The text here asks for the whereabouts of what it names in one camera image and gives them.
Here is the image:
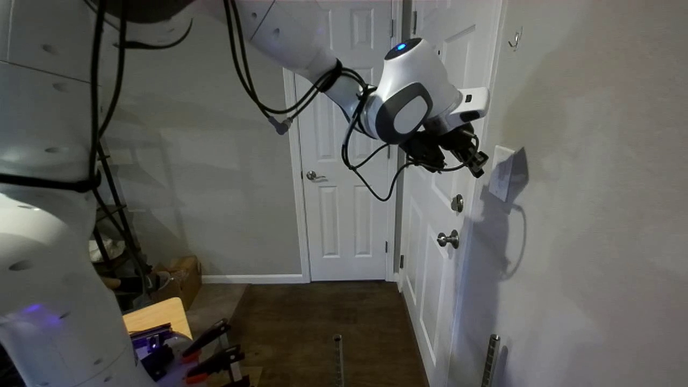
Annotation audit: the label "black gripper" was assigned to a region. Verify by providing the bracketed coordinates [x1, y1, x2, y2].
[401, 125, 488, 179]

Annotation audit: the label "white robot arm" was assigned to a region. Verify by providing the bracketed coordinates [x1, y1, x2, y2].
[221, 0, 488, 176]

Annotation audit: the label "silver door knob near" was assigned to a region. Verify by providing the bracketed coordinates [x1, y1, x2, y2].
[437, 230, 461, 249]

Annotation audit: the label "white panel door near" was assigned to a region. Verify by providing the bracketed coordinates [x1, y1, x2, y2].
[403, 0, 505, 387]

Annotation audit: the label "white panel door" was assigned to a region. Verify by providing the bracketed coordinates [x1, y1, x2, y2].
[403, 0, 505, 387]
[291, 0, 398, 283]

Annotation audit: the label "white panel door far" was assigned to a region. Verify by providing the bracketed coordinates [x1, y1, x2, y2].
[291, 0, 398, 283]

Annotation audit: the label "cardboard box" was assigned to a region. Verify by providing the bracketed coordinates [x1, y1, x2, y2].
[155, 256, 203, 311]

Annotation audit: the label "white wall light switch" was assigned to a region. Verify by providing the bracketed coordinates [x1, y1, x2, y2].
[488, 147, 529, 202]

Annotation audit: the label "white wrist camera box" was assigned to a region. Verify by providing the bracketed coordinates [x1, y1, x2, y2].
[459, 89, 490, 120]

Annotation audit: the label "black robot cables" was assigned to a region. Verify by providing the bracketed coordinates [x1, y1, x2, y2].
[221, 0, 417, 205]

